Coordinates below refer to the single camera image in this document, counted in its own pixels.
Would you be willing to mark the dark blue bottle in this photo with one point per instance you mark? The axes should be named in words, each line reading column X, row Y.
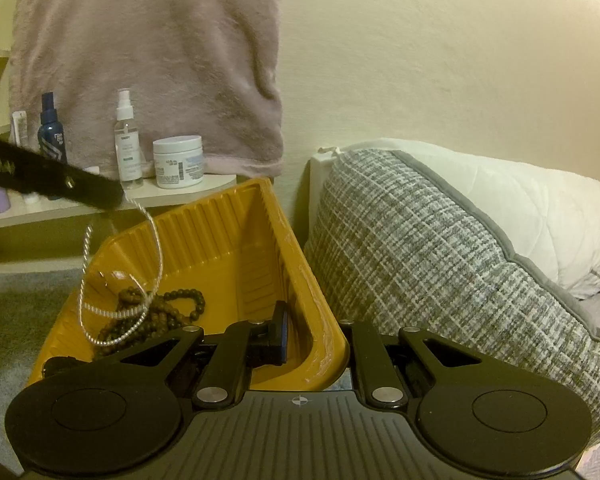
column 50, row 130

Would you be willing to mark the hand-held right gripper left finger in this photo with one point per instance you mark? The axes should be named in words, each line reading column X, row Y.
column 281, row 335

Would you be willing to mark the white cream jar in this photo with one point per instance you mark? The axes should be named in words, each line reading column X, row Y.
column 178, row 162

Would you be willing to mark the purple cone-shaped item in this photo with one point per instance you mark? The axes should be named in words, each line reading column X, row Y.
column 2, row 201

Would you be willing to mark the pink fluffy hanging towel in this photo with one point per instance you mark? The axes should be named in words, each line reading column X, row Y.
column 150, row 50

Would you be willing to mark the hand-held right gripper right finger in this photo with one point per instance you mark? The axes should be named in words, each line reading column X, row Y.
column 365, row 355

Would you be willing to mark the orange plastic tray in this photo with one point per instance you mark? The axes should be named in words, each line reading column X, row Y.
column 215, row 245

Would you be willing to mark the white and blue tube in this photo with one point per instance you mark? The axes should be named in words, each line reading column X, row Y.
column 20, row 130

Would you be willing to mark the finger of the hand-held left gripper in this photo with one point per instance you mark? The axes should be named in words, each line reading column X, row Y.
column 45, row 175

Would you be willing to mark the clear spray bottle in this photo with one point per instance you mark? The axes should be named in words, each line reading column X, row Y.
column 128, row 150

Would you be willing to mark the cream wall shelf unit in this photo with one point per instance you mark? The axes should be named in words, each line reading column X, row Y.
column 40, row 215

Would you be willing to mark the small green jar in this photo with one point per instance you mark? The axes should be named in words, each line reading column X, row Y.
column 92, row 170

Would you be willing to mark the grey-blue fluffy towel mat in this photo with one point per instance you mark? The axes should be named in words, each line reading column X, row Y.
column 15, row 340

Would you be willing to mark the grey woven pillow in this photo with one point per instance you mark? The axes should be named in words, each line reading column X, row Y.
column 430, row 260

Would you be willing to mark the white quilted pillow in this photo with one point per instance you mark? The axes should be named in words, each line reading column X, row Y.
column 530, row 195

